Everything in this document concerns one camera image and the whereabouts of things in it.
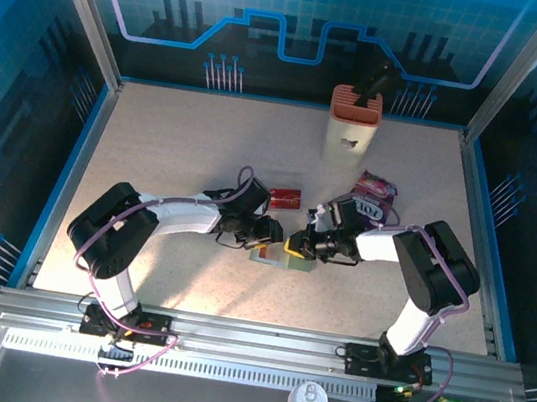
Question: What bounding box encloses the green card holder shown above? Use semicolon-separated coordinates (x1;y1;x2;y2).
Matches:
247;237;319;275

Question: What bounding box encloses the purple candy bag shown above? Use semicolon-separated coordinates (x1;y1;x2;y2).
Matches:
345;167;401;231

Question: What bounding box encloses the cream knife block orange top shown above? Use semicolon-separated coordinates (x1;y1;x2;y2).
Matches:
320;81;386;173

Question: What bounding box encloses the thin black right gripper cable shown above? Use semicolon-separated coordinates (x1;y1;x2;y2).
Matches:
312;247;364;270

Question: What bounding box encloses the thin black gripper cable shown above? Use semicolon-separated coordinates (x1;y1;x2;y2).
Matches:
213;231;249;253
312;247;364;270

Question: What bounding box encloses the thin black left gripper cable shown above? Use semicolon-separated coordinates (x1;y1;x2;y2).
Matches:
213;231;249;253

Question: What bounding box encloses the white black right wrist camera box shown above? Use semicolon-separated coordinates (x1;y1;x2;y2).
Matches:
304;191;366;236

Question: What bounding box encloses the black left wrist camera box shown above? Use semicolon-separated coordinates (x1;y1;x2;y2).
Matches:
233;178;274;220

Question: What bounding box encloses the aluminium cross rail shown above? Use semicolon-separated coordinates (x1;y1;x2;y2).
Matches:
0;282;532;402

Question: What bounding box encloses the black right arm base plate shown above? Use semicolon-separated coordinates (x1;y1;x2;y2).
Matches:
342;341;438;388

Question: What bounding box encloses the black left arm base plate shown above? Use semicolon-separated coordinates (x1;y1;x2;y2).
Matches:
78;302;173;349

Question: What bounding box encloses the white slotted cable duct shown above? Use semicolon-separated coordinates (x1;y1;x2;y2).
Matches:
1;326;385;402

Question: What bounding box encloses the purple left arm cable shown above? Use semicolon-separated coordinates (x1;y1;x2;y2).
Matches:
56;141;257;397

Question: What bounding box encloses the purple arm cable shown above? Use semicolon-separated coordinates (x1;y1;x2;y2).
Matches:
306;188;484;402
56;141;257;397

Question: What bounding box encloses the aluminium side rail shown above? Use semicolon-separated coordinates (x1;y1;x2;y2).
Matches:
430;131;534;359
12;69;125;300

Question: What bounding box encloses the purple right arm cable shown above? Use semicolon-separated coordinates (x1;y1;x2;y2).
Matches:
306;188;484;402

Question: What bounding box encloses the black knife handle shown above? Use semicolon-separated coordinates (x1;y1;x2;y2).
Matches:
360;57;395;113
365;65;402;115

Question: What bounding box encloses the aluminium frame post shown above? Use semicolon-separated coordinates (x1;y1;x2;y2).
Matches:
460;0;537;154
17;0;137;92

